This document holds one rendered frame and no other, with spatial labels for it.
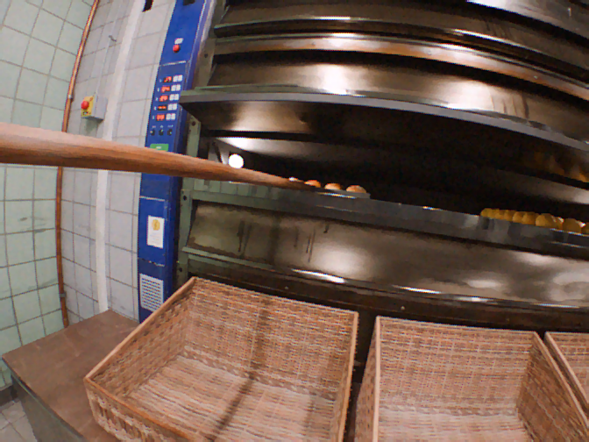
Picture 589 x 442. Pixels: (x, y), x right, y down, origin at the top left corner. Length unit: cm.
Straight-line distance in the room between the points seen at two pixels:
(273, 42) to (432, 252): 83
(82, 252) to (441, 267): 149
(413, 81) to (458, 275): 58
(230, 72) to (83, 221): 95
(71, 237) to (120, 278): 41
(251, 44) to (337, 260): 76
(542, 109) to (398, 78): 48
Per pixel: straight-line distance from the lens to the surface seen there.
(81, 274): 154
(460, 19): 105
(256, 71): 95
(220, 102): 78
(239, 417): 79
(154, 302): 112
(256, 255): 84
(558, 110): 109
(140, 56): 131
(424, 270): 83
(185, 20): 119
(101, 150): 28
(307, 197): 79
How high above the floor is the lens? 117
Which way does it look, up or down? 6 degrees down
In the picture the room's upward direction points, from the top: 7 degrees clockwise
